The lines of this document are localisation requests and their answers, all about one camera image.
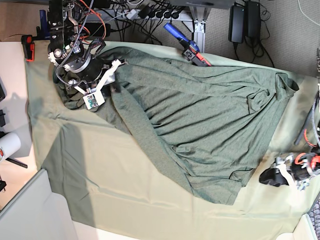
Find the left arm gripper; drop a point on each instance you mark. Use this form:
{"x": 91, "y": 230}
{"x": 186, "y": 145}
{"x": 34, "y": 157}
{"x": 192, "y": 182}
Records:
{"x": 272, "y": 177}

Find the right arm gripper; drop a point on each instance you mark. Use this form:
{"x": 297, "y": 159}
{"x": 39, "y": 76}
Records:
{"x": 108, "y": 86}

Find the green T-shirt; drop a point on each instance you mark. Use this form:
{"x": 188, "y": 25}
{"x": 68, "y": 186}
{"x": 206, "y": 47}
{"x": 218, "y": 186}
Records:
{"x": 205, "y": 128}

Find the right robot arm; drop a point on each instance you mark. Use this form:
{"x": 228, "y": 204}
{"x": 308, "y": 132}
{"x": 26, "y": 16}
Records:
{"x": 78, "y": 67}

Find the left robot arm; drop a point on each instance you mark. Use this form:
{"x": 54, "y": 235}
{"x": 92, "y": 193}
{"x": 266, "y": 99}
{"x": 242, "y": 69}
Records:
{"x": 294, "y": 144}

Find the black power adapter left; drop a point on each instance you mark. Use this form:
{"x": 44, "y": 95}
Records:
{"x": 97, "y": 29}

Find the blue orange clamp at corner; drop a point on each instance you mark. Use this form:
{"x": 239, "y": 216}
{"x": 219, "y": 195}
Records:
{"x": 42, "y": 33}

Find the blue orange clamp on cloth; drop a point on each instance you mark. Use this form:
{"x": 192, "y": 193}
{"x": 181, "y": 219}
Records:
{"x": 191, "y": 51}

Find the power strip with plugs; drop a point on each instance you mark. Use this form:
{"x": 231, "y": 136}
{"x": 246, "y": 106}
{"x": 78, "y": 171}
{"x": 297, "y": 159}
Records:
{"x": 159, "y": 14}

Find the light green table cloth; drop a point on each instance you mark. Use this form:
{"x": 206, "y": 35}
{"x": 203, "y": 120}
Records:
{"x": 109, "y": 183}

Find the white paper roll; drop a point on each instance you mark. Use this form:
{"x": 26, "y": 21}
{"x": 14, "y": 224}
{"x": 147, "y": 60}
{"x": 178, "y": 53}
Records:
{"x": 10, "y": 143}

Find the black stick on table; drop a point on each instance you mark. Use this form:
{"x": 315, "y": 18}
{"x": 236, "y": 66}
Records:
{"x": 16, "y": 162}

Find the black power brick pair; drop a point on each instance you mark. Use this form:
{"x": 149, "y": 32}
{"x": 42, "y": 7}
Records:
{"x": 244, "y": 21}

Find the aluminium frame leg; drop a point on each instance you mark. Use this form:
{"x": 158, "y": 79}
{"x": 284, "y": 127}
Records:
{"x": 199, "y": 20}

